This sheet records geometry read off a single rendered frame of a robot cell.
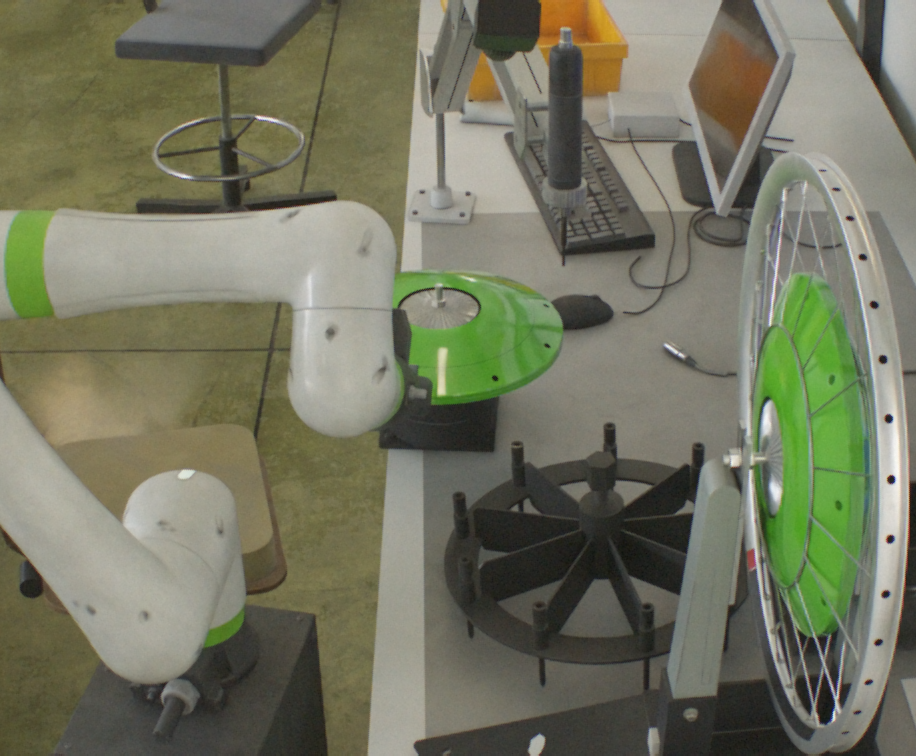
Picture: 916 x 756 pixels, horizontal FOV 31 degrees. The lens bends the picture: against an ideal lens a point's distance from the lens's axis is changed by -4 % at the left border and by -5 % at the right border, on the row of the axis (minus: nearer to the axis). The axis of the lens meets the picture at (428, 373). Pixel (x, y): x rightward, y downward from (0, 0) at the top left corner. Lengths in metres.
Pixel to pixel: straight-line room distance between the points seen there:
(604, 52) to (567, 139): 1.30
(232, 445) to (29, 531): 1.05
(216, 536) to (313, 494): 1.80
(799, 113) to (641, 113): 0.34
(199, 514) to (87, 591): 0.20
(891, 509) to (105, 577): 0.88
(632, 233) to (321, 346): 1.09
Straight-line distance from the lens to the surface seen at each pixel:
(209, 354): 4.23
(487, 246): 2.71
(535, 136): 2.05
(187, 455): 2.78
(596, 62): 3.23
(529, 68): 2.08
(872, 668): 1.31
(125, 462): 2.78
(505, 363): 2.12
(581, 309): 2.49
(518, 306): 2.21
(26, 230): 1.82
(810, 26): 3.70
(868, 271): 1.29
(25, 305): 1.83
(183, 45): 4.32
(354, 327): 1.70
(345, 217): 1.72
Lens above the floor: 2.20
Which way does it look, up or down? 32 degrees down
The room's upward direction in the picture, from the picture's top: 1 degrees counter-clockwise
